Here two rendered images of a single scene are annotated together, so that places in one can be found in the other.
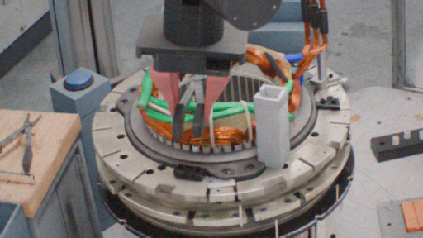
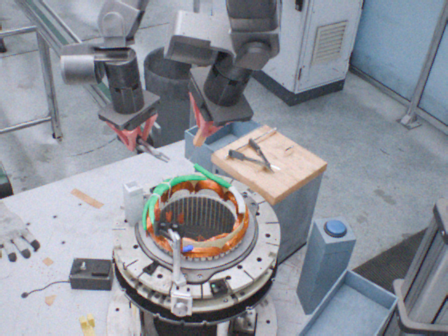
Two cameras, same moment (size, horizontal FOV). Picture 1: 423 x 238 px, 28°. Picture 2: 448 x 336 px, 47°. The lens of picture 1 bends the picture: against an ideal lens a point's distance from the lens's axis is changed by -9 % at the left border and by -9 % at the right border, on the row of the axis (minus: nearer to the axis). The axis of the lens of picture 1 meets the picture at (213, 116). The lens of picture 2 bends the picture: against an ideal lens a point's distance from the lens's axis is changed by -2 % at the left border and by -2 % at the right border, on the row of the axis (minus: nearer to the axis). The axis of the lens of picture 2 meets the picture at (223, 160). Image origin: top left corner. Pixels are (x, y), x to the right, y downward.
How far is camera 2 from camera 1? 142 cm
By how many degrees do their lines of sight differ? 87
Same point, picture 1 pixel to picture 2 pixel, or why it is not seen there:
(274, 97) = (135, 194)
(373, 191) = not seen: outside the picture
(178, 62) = not seen: hidden behind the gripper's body
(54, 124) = (274, 185)
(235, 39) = (110, 114)
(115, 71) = (408, 311)
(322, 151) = (118, 239)
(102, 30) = (419, 280)
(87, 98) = (317, 230)
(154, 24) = (148, 96)
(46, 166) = (235, 169)
